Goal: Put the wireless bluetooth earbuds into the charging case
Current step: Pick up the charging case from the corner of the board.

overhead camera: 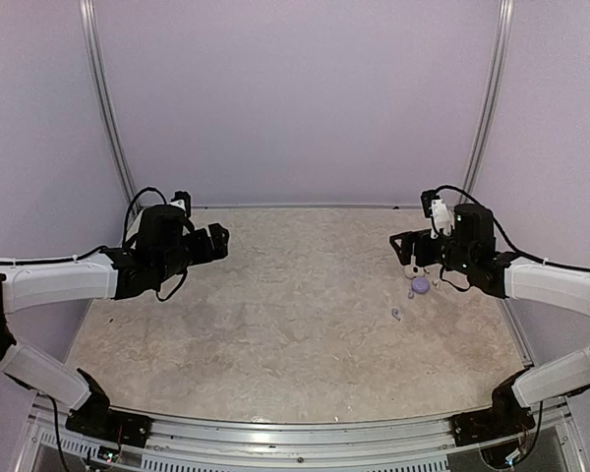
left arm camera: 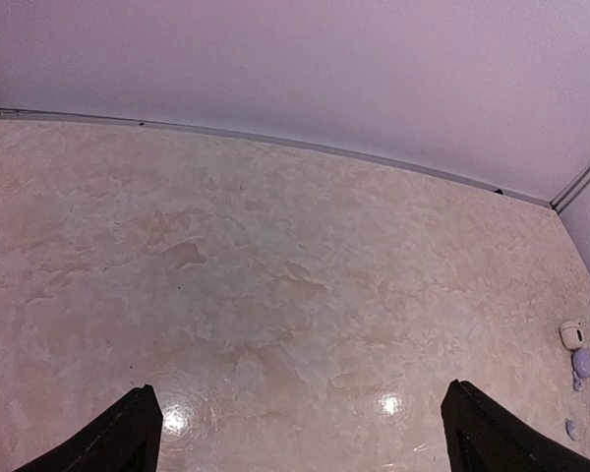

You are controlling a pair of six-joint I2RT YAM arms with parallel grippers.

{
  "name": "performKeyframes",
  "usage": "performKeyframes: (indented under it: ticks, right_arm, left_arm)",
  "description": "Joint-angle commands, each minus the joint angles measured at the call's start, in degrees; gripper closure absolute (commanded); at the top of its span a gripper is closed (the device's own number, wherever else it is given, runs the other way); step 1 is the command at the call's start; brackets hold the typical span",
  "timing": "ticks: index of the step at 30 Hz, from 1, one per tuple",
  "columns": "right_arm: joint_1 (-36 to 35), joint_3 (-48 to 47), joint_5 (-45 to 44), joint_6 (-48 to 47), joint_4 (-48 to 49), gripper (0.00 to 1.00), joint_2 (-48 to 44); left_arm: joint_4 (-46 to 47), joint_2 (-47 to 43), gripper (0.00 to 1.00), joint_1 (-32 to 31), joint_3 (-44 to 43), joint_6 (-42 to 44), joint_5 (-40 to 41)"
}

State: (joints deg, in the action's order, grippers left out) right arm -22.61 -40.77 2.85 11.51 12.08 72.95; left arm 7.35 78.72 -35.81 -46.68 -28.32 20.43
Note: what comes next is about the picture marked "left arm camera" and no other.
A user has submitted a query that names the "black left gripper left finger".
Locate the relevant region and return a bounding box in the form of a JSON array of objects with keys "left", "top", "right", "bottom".
[{"left": 19, "top": 384, "right": 163, "bottom": 472}]

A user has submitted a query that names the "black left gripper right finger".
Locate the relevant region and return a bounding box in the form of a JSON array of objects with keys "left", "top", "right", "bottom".
[{"left": 441, "top": 380, "right": 590, "bottom": 471}]

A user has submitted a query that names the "white earbud charging case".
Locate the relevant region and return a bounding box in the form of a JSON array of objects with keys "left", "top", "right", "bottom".
[{"left": 560, "top": 321, "right": 585, "bottom": 351}]

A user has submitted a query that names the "purple round earbud case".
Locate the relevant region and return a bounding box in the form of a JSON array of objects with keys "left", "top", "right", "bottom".
[{"left": 571, "top": 348, "right": 590, "bottom": 391}]

